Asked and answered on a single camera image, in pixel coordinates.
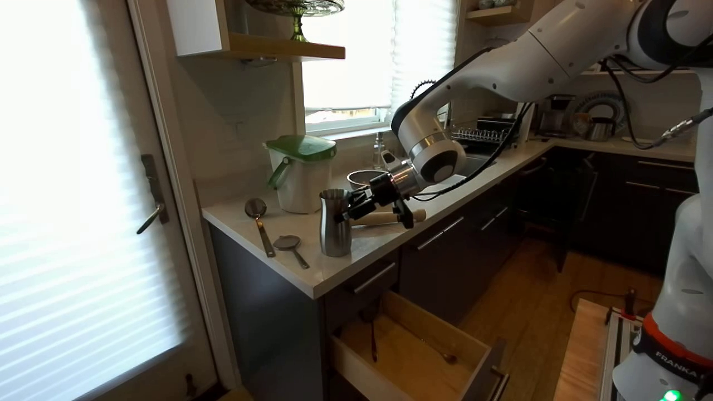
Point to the metal bowl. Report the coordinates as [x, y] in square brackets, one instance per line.
[362, 177]

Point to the white framed window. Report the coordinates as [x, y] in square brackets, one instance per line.
[348, 67]

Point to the tall silver metal cup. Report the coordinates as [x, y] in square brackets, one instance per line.
[335, 231]

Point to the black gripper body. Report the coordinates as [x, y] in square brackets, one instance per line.
[391, 193]

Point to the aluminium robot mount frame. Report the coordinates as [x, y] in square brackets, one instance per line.
[619, 357]

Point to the dark corner cabinet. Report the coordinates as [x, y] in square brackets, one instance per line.
[654, 215]

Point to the glass bowl on stand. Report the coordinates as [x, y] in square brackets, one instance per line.
[296, 8]

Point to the wooden wall shelf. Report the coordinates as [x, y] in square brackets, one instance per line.
[281, 49]

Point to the dark counter cabinet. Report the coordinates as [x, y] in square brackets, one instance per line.
[446, 259]

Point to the wooden robot platform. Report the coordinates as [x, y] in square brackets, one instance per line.
[582, 357]

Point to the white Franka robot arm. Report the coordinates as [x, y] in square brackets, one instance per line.
[549, 52]

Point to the open wooden drawer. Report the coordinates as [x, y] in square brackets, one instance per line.
[415, 357]

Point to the small metal strainer spoon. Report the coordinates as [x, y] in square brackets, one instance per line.
[288, 242]

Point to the black coffee maker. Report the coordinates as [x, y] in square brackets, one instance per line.
[554, 114]

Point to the wooden rolling pin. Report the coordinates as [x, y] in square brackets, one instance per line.
[373, 221]

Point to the black dish rack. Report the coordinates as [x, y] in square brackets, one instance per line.
[485, 137]

